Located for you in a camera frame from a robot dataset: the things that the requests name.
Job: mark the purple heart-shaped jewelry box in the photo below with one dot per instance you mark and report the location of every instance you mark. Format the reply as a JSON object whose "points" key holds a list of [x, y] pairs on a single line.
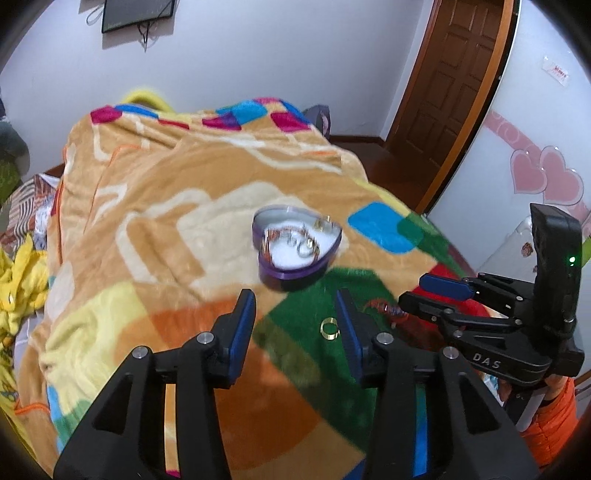
{"points": [[300, 272]]}

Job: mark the person's right forearm orange sleeve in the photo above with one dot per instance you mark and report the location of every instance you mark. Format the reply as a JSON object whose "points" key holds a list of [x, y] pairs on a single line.
{"points": [[551, 420]]}

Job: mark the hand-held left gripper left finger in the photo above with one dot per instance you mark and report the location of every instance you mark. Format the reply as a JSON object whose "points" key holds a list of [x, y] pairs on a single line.
{"points": [[240, 332]]}

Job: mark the striped brown quilt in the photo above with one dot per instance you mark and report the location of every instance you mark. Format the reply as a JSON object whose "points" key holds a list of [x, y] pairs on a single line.
{"points": [[27, 207]]}

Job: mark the red and white sticker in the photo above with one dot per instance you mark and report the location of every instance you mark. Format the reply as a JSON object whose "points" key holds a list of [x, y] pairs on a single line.
{"points": [[555, 71]]}

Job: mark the grey bag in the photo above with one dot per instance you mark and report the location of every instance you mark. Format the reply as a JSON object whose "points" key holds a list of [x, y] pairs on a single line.
{"points": [[318, 120]]}

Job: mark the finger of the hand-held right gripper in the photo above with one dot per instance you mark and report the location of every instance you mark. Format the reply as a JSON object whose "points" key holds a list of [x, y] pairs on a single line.
{"points": [[445, 286], [425, 307]]}

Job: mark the colourful checked fleece blanket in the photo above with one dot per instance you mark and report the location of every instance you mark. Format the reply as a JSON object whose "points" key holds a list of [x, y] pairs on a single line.
{"points": [[161, 230]]}

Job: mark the small black wall monitor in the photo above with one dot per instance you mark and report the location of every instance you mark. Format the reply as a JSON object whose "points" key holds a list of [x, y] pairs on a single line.
{"points": [[138, 14]]}

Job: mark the brown wooden door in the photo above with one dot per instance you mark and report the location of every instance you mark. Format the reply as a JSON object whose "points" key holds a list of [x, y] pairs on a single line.
{"points": [[452, 78]]}

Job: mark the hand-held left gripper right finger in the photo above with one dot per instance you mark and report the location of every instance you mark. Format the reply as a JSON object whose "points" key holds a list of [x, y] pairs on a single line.
{"points": [[348, 332]]}

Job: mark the yellow printed cloth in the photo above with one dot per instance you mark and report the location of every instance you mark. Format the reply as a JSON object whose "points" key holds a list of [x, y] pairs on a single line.
{"points": [[18, 286]]}

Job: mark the green bottle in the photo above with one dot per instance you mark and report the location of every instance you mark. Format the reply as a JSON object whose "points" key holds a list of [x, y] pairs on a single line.
{"points": [[585, 249]]}

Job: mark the green patterned cloth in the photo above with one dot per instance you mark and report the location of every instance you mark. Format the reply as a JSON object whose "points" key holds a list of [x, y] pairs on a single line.
{"points": [[10, 180]]}

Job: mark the pile of clothes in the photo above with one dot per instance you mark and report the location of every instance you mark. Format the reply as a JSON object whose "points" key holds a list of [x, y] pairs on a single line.
{"points": [[9, 138]]}

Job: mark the white heart-print wardrobe door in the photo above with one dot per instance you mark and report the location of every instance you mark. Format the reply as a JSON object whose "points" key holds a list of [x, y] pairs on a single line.
{"points": [[540, 138]]}

